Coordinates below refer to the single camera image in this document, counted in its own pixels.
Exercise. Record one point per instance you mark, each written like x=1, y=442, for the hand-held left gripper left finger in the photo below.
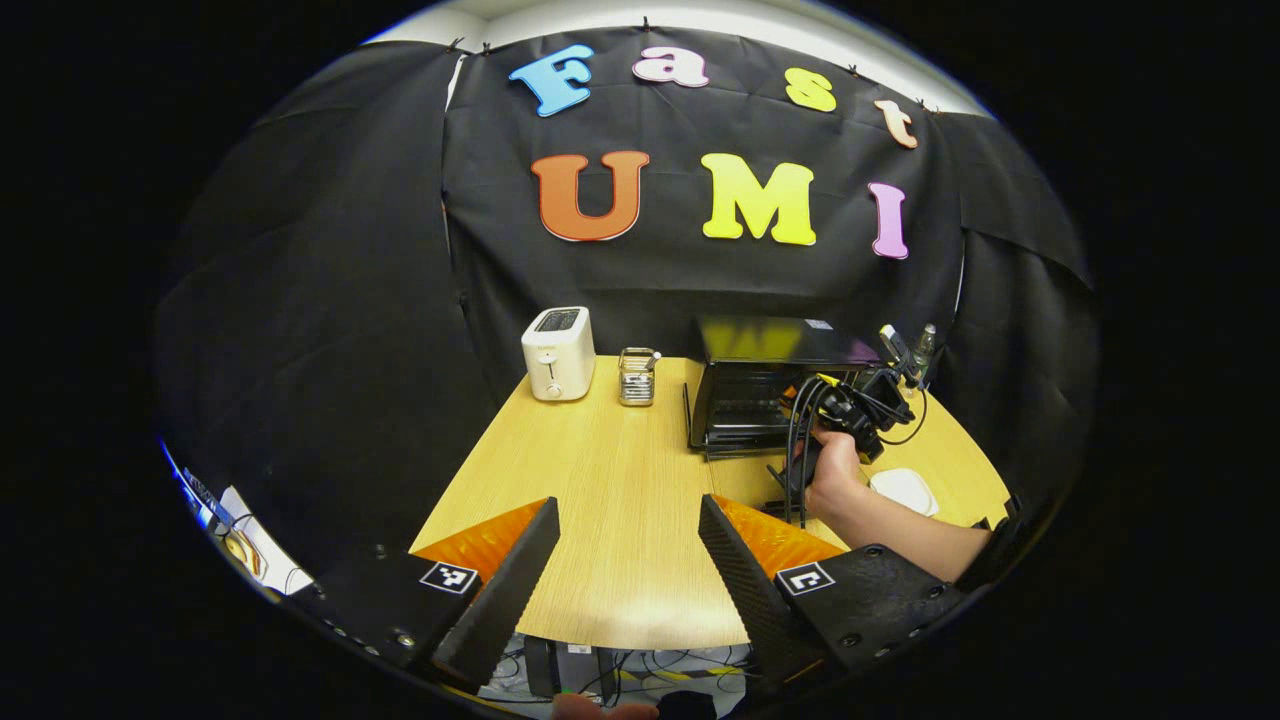
x=500, y=600

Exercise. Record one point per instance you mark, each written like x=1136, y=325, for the white printed board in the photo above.
x=262, y=545

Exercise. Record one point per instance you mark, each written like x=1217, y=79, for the black computer tower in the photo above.
x=565, y=665

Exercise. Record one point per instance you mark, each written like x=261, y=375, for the black electric oven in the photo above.
x=760, y=345

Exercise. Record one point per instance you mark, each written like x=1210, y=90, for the black backdrop cloth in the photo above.
x=350, y=300

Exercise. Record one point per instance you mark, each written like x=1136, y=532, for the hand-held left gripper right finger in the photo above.
x=745, y=590

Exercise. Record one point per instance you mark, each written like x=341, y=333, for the white square plate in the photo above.
x=903, y=490

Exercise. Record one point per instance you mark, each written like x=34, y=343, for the clear glass holder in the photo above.
x=637, y=378

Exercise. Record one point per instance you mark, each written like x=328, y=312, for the white toaster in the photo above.
x=558, y=355

